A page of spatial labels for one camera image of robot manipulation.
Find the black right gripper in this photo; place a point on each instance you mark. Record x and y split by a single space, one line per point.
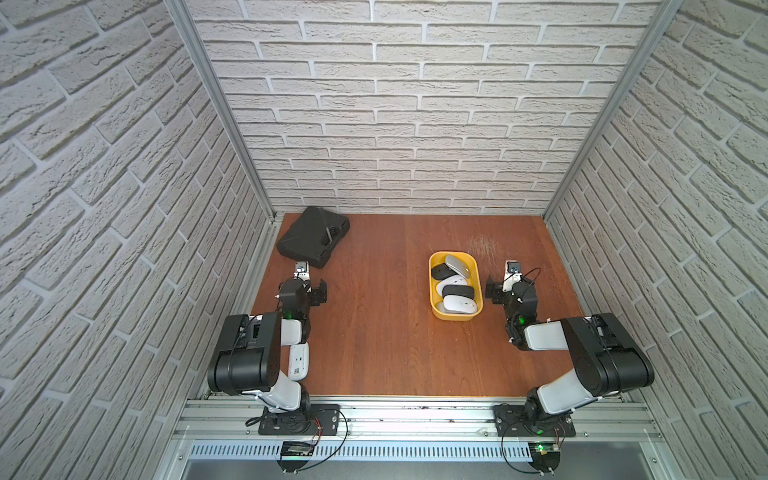
497 289

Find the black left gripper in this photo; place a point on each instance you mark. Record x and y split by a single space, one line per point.
309 291

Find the black mouse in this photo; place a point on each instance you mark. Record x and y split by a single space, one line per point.
442 271

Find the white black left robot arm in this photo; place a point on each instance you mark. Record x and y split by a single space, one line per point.
247 358

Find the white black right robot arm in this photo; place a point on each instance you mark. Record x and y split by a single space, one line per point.
606 360

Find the yellow plastic storage box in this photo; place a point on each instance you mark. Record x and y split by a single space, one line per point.
474 281

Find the black carrying case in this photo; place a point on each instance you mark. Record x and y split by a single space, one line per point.
313 236

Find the left controller board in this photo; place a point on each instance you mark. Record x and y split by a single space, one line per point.
294 455

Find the controller board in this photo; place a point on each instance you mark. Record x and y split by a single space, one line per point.
545 457
294 455

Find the right controller board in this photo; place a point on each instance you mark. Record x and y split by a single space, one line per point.
545 457

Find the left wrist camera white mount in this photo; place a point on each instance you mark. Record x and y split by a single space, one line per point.
302 271

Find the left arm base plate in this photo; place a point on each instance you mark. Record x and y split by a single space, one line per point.
319 419

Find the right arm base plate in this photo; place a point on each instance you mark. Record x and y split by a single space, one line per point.
520 420

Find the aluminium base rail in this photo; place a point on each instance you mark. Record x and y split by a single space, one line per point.
401 428

